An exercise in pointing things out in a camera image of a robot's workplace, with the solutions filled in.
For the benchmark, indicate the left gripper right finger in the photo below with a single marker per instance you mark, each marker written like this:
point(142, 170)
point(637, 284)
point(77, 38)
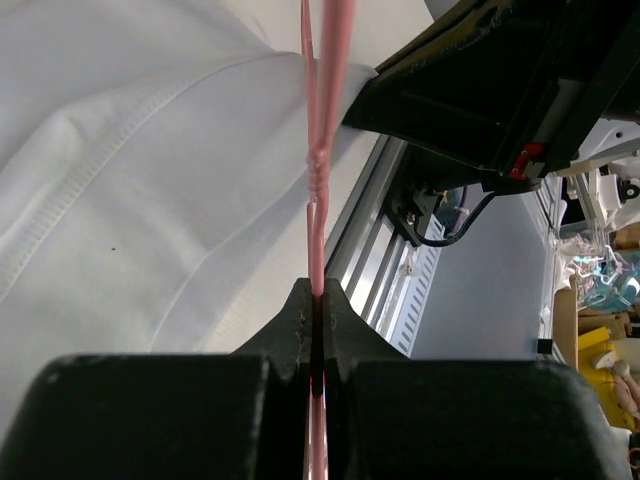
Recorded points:
point(390, 417)

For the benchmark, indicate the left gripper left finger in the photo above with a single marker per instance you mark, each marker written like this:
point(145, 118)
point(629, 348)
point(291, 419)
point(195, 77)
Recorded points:
point(172, 416)

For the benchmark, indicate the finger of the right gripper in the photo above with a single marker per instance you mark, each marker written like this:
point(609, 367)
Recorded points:
point(459, 88)

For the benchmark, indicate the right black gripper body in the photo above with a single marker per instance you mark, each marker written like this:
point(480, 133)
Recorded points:
point(548, 70)

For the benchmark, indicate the pink wire hanger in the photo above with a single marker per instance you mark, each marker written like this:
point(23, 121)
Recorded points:
point(324, 79)

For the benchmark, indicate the white skirt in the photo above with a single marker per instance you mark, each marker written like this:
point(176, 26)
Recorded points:
point(151, 153)

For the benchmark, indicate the right black mount plate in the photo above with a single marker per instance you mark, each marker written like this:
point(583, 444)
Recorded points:
point(411, 203)

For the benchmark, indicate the perforated cable tray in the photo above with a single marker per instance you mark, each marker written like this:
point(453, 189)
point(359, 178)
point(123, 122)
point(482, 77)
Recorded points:
point(417, 273)

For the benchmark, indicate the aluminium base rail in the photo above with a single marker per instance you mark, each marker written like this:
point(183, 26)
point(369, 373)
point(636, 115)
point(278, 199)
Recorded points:
point(365, 249)

